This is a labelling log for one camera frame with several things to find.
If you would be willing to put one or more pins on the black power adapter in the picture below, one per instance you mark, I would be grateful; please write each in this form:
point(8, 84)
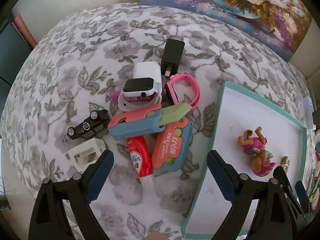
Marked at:
point(316, 118)

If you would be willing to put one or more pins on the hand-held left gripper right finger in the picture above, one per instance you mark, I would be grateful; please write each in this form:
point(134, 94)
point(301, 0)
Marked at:
point(221, 175)

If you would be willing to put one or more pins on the red toothpaste tube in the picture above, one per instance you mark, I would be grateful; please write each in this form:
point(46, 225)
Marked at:
point(138, 160)

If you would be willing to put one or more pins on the dark cabinet panel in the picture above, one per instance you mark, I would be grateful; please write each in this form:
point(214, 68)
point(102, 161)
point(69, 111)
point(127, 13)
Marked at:
point(10, 60)

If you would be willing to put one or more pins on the coral blue printed toy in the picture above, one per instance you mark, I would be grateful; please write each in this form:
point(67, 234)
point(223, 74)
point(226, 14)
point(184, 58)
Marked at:
point(170, 147)

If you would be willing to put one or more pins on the coral blue toy knife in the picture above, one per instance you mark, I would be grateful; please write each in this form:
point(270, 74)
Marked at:
point(135, 127)

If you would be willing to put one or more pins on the white plastic frame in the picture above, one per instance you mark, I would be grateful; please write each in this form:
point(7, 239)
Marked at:
point(96, 143)

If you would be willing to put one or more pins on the white plastic device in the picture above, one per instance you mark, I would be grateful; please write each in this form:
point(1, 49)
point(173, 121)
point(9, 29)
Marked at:
point(308, 110)

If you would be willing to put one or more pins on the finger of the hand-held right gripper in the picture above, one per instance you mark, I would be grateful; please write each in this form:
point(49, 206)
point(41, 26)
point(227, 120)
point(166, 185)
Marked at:
point(283, 177)
point(301, 191)

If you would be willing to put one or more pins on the floral still-life painting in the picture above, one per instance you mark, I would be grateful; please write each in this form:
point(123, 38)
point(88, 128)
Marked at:
point(225, 0)

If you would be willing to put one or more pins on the black toy car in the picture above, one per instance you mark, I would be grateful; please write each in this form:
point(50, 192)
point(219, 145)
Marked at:
point(87, 127)

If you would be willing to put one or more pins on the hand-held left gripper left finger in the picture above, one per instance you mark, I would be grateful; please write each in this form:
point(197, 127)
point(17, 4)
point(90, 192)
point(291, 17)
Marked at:
point(100, 175)

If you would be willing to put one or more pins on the white wall charger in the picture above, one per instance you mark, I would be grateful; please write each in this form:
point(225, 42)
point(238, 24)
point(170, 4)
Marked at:
point(146, 70)

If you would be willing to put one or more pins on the white smartwatch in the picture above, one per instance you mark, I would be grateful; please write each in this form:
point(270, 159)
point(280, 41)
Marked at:
point(137, 85)

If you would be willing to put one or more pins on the colourful round object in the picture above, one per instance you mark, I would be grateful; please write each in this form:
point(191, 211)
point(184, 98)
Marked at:
point(317, 145)

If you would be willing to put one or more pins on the small metal harmonica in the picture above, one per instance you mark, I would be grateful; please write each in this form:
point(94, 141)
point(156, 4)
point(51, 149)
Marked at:
point(285, 162)

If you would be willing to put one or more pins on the pink puppy toy figure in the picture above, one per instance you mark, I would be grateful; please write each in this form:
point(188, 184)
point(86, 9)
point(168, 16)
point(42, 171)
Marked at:
point(252, 150)

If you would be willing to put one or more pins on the black wall charger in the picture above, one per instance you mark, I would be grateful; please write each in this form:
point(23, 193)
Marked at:
point(172, 55)

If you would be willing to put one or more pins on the teal rimmed white tray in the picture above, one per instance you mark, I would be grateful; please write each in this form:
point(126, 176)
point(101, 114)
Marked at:
point(237, 110)

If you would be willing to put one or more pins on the pink smartwatch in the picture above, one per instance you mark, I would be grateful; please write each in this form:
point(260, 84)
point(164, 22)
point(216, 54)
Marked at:
point(195, 85)

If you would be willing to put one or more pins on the pink board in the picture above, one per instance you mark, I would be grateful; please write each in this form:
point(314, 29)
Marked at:
point(25, 32)

